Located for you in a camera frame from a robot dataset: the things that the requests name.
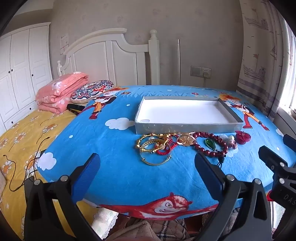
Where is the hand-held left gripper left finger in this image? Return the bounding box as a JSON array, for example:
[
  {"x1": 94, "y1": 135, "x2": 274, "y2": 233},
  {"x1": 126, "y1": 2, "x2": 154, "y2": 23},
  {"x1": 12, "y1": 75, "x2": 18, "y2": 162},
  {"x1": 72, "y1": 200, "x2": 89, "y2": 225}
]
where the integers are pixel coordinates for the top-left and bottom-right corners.
[{"x1": 24, "y1": 153, "x2": 102, "y2": 241}]

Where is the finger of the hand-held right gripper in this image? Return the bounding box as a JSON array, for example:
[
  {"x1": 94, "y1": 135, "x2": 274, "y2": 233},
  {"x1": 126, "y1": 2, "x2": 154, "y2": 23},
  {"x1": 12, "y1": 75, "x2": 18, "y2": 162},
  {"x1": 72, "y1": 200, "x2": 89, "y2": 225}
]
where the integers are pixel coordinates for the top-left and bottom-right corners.
[
  {"x1": 283, "y1": 134, "x2": 296, "y2": 149},
  {"x1": 258, "y1": 146, "x2": 296, "y2": 186}
]

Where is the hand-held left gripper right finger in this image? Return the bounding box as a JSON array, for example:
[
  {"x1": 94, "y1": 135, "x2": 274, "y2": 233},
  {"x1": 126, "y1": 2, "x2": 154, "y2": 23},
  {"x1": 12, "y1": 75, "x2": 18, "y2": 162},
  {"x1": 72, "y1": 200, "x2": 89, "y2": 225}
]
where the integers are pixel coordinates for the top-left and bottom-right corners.
[{"x1": 194, "y1": 152, "x2": 272, "y2": 241}]

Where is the dark red bead bracelet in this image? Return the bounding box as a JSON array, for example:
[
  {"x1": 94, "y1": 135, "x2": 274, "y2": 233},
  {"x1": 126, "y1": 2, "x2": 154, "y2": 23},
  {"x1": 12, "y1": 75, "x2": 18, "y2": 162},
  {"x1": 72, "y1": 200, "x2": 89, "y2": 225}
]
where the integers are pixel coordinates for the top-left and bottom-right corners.
[{"x1": 193, "y1": 132, "x2": 229, "y2": 158}]

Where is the green pendant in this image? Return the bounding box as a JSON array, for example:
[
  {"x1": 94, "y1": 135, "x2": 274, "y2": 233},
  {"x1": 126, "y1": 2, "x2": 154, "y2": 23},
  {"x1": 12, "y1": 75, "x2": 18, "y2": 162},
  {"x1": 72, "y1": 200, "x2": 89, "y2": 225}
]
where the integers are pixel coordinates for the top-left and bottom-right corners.
[{"x1": 205, "y1": 138, "x2": 217, "y2": 151}]

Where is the red flower hair clip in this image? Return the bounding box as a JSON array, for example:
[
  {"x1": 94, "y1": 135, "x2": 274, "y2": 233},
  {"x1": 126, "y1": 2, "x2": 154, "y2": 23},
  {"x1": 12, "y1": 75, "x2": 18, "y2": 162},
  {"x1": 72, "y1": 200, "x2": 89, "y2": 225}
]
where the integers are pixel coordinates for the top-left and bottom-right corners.
[{"x1": 235, "y1": 130, "x2": 252, "y2": 145}]

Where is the gold clover ring bangle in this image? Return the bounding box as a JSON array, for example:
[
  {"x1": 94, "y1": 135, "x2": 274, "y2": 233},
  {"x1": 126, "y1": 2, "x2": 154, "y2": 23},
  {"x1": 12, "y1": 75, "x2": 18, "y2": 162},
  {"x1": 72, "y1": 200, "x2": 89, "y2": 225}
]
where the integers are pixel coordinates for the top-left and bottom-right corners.
[{"x1": 177, "y1": 132, "x2": 196, "y2": 148}]

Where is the thick red braided string bracelet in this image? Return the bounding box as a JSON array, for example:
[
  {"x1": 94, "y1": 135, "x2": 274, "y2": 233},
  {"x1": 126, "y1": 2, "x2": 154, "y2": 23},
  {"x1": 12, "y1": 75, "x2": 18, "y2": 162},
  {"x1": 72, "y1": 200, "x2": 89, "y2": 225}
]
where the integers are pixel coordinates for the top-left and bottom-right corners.
[{"x1": 156, "y1": 143, "x2": 173, "y2": 156}]

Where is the gold textured bangle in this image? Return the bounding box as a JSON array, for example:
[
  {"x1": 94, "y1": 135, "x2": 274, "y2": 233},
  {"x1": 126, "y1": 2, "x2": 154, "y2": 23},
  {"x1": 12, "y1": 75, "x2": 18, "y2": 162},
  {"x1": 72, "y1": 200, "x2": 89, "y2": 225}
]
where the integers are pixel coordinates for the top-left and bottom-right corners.
[{"x1": 139, "y1": 138, "x2": 173, "y2": 166}]

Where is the gold bamboo-joint bangle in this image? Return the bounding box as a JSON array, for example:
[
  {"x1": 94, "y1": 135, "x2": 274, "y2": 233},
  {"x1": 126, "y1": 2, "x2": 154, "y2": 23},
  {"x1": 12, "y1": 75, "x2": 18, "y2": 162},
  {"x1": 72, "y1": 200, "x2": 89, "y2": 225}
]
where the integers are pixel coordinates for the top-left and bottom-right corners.
[{"x1": 135, "y1": 133, "x2": 167, "y2": 153}]

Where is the grey shallow cardboard box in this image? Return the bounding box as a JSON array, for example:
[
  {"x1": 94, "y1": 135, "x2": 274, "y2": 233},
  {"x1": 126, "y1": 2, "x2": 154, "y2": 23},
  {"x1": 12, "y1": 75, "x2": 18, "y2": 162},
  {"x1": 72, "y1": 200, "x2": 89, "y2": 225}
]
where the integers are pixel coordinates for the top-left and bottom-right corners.
[{"x1": 134, "y1": 96, "x2": 244, "y2": 135}]

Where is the blue cartoon printed blanket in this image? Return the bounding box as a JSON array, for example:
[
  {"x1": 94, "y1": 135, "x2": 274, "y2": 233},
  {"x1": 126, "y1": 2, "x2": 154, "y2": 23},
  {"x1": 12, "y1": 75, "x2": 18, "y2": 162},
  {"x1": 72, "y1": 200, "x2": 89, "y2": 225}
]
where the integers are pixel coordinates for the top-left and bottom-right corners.
[{"x1": 38, "y1": 85, "x2": 291, "y2": 219}]

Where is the white lace cloth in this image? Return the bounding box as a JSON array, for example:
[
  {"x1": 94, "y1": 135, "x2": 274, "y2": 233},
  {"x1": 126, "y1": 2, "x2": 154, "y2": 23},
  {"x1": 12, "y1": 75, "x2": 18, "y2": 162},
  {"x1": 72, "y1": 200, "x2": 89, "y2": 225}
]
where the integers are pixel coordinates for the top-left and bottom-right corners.
[{"x1": 91, "y1": 207, "x2": 119, "y2": 235}]

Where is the plaid cloth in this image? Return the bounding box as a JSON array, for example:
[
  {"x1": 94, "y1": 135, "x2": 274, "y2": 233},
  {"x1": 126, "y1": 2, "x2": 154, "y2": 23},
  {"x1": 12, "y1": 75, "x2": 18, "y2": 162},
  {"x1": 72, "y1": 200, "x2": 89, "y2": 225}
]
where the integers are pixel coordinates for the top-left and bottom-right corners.
[{"x1": 120, "y1": 218, "x2": 197, "y2": 241}]

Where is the yellow floral bedsheet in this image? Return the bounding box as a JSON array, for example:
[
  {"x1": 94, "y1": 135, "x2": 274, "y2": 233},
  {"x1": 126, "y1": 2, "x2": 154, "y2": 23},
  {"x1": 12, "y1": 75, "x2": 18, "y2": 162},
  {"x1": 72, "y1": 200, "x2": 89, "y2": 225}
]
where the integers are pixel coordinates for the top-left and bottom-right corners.
[{"x1": 0, "y1": 108, "x2": 99, "y2": 240}]

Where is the patterned round pillow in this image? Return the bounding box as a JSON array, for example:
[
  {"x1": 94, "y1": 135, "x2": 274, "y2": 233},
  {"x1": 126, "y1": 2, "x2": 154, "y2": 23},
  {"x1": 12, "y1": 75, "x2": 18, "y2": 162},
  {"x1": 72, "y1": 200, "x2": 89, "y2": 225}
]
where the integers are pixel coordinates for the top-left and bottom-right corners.
[{"x1": 70, "y1": 80, "x2": 114, "y2": 104}]

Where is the pink floral folded quilt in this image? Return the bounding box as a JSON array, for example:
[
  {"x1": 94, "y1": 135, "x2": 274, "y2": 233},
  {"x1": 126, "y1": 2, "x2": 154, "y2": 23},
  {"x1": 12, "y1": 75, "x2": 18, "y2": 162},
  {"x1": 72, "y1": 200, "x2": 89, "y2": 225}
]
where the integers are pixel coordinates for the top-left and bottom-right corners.
[{"x1": 35, "y1": 72, "x2": 90, "y2": 114}]

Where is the ship printed curtain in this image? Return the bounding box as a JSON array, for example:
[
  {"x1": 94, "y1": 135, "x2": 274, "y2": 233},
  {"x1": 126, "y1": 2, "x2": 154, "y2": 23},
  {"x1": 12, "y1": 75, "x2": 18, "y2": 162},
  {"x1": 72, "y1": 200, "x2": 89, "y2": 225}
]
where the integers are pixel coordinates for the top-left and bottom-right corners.
[{"x1": 236, "y1": 0, "x2": 296, "y2": 121}]

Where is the silver metal pole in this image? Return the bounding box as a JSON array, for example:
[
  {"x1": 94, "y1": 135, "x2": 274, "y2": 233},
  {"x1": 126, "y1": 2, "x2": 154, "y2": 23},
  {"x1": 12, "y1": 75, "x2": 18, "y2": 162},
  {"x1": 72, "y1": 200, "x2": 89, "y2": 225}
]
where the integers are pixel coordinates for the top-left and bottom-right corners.
[{"x1": 177, "y1": 39, "x2": 181, "y2": 85}]

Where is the white bed headboard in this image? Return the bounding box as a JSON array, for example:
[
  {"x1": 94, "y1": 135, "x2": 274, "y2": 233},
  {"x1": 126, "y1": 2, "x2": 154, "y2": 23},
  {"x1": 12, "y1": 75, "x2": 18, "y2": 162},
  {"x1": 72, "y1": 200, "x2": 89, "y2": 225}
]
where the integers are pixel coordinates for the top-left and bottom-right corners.
[{"x1": 57, "y1": 28, "x2": 161, "y2": 87}]

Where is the white wardrobe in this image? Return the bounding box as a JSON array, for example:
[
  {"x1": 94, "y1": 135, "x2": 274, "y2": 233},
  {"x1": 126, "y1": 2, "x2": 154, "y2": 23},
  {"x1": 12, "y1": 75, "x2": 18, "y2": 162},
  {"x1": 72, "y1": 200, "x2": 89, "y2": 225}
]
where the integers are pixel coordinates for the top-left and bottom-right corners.
[{"x1": 0, "y1": 22, "x2": 53, "y2": 131}]

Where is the white paper notice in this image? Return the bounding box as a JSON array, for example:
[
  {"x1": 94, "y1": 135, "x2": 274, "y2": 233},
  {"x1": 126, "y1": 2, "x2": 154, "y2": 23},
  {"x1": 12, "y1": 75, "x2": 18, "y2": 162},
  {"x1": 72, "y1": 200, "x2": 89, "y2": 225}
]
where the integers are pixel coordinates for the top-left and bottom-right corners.
[{"x1": 60, "y1": 33, "x2": 70, "y2": 55}]

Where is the thin black cable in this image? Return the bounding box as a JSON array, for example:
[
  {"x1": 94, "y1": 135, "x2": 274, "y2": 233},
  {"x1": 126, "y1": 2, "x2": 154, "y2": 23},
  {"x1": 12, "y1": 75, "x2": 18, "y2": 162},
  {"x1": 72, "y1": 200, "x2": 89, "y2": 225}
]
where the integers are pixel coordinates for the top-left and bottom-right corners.
[{"x1": 3, "y1": 136, "x2": 51, "y2": 192}]

